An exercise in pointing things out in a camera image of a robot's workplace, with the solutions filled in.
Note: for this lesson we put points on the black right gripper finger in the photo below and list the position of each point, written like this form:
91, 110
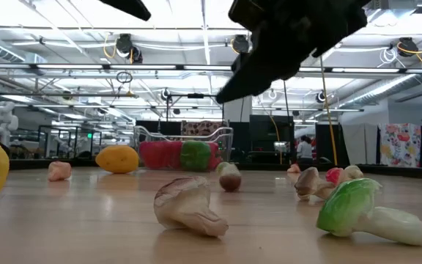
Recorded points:
247, 84

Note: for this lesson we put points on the floral patterned cloth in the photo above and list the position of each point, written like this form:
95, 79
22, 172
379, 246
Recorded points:
399, 143

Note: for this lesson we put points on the brown cap mushroom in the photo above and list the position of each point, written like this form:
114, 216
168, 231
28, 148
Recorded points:
185, 205
310, 183

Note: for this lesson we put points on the small red bell pepper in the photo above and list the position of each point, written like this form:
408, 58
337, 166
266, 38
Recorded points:
151, 154

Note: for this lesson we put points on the black metal rig frame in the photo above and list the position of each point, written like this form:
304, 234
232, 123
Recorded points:
195, 95

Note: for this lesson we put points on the orange-yellow lemon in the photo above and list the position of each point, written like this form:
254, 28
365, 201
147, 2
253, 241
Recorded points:
117, 158

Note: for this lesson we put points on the green bell pepper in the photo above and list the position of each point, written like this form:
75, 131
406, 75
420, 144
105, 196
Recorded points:
195, 154

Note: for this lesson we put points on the person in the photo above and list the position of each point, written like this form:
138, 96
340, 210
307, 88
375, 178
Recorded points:
304, 148

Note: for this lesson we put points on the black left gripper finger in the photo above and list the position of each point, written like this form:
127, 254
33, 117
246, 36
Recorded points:
130, 7

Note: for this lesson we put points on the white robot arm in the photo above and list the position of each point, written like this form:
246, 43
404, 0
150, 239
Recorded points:
4, 121

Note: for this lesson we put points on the black cabinet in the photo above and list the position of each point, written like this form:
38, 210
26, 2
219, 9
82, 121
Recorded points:
269, 132

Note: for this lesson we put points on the clear plastic bin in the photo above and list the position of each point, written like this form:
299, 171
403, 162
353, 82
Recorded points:
148, 136

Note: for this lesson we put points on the brown patterned cloth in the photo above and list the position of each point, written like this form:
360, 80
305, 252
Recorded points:
200, 127

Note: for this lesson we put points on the green cap mushroom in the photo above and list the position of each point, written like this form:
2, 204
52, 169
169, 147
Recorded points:
221, 165
346, 209

